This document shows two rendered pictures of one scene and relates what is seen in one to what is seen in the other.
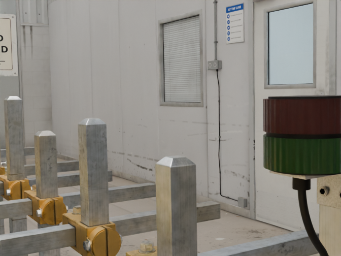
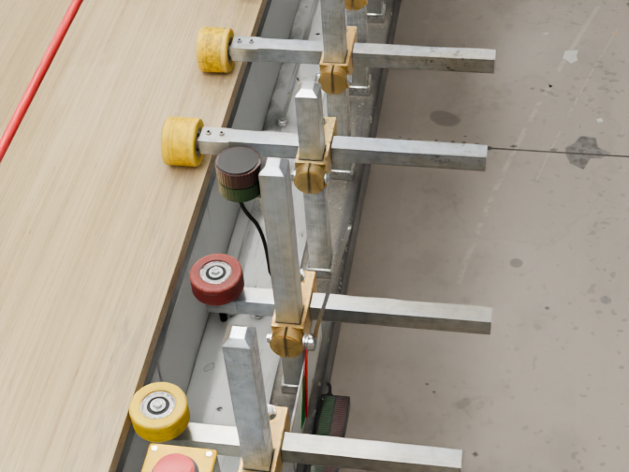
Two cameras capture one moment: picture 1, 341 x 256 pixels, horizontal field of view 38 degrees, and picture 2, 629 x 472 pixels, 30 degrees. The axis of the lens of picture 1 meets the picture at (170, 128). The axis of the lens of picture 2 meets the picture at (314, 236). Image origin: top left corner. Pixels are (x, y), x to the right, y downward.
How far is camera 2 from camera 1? 146 cm
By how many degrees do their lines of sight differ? 56
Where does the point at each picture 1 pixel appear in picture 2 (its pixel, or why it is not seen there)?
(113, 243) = (339, 83)
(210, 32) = not seen: outside the picture
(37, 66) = not seen: outside the picture
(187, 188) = (310, 111)
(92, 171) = (327, 20)
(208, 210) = (477, 64)
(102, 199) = (337, 43)
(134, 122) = not seen: outside the picture
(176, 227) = (301, 132)
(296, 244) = (453, 158)
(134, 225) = (386, 60)
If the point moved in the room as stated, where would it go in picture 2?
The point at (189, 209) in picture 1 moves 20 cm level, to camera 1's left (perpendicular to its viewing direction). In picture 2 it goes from (312, 124) to (217, 76)
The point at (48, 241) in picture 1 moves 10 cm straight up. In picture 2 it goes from (299, 56) to (295, 8)
